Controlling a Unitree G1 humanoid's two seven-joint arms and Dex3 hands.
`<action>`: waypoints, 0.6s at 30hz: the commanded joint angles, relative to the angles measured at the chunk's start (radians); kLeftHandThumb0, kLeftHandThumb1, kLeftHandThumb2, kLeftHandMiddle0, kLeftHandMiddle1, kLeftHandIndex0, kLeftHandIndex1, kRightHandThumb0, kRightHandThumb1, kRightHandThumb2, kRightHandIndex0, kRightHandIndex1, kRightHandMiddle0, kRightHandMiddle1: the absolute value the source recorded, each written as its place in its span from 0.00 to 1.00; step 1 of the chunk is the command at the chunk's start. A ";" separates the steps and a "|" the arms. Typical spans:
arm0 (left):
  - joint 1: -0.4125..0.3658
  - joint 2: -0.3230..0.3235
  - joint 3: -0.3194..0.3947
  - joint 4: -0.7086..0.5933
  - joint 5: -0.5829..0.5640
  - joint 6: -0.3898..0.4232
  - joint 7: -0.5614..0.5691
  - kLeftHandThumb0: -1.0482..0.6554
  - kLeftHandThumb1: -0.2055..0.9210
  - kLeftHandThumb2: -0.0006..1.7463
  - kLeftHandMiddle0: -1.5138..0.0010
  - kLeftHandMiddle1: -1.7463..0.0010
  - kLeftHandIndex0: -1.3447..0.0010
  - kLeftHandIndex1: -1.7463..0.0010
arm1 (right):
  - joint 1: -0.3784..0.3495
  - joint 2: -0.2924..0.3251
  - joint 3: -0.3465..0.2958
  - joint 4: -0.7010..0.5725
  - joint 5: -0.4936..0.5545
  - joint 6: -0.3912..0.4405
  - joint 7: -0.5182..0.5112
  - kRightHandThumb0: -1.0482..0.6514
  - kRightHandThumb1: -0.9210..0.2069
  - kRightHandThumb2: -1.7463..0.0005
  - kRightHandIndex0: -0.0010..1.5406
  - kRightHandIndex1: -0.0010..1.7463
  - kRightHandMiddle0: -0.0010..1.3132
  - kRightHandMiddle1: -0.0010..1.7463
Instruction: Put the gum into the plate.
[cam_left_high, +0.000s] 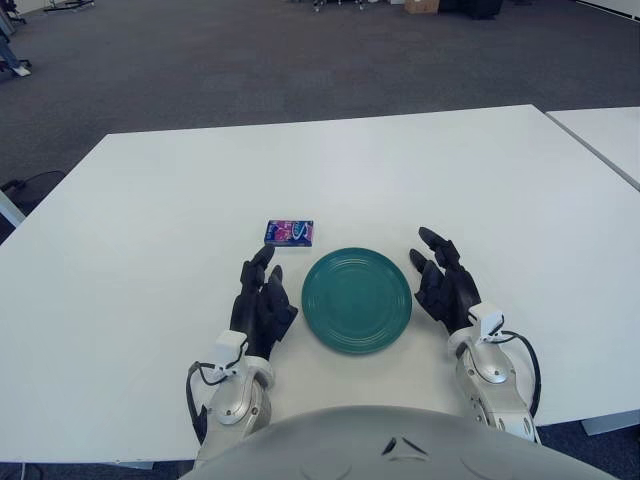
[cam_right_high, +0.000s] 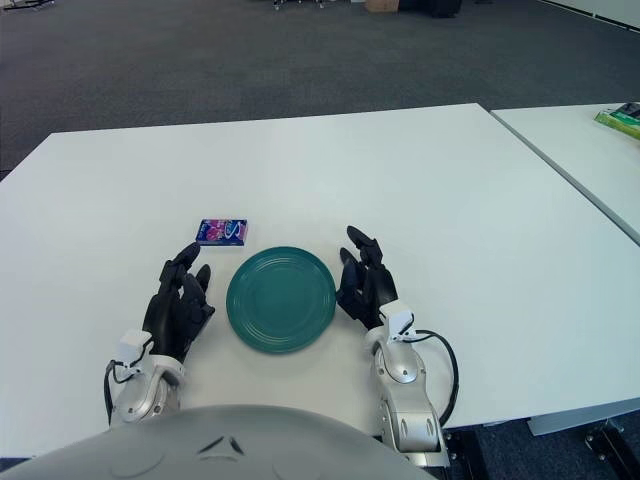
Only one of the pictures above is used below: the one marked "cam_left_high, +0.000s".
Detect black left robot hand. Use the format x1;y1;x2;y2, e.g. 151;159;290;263
229;244;300;362

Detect green round plate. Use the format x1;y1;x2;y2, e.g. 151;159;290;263
301;246;414;356

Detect person leg with white shoe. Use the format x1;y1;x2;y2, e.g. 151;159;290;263
0;19;34;77

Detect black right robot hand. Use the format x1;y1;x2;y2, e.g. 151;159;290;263
408;226;482;335

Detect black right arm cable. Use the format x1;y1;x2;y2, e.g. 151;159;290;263
492;329;542;429

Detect black upholstered furniture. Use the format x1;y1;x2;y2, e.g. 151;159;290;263
439;0;504;19

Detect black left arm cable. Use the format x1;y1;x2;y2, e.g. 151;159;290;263
185;360;236;446

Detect black office chair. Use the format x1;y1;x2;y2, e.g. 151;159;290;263
0;0;27;26

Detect grey table leg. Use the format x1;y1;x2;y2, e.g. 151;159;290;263
0;189;26;231

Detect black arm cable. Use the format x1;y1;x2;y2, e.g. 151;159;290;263
185;360;236;446
492;329;542;429

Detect black floor stand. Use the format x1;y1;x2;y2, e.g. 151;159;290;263
42;0;96;12

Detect white neighbouring table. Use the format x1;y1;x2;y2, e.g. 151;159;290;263
544;105;640;194

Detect blue pink gum pack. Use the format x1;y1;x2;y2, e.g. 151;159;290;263
263;218;316;250

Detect grey robot torso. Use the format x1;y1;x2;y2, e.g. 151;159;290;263
179;405;606;480

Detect chair caster wheels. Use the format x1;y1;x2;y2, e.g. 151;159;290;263
312;0;369;12

